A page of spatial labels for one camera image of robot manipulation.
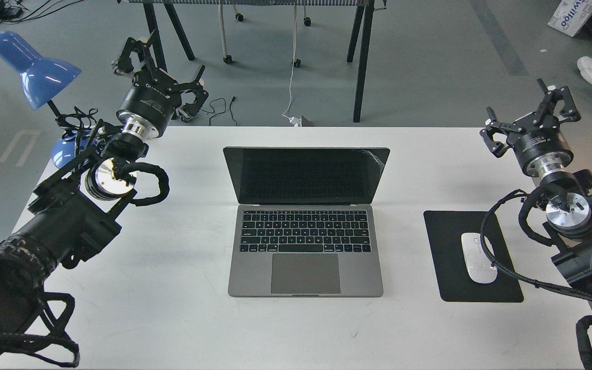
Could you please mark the white cardboard box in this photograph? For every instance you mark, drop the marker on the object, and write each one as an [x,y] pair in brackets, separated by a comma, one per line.
[570,16]

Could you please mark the blue desk lamp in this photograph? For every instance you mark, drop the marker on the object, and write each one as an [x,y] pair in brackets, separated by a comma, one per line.
[42,78]

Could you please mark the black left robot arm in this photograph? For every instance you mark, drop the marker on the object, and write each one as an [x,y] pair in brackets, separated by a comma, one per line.
[76,208]

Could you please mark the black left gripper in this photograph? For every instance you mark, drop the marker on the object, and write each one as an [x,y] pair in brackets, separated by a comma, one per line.
[147,105]

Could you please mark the black mouse pad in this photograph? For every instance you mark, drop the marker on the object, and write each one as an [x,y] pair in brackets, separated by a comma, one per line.
[445,229]

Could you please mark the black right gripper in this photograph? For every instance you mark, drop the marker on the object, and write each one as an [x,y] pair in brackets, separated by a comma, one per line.
[540,146]

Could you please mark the grey open laptop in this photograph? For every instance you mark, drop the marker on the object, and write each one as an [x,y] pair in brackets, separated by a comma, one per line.
[305,226]

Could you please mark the white computer mouse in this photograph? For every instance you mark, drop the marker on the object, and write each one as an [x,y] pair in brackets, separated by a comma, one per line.
[479,267]

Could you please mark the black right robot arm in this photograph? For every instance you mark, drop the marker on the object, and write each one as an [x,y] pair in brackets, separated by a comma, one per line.
[559,211]

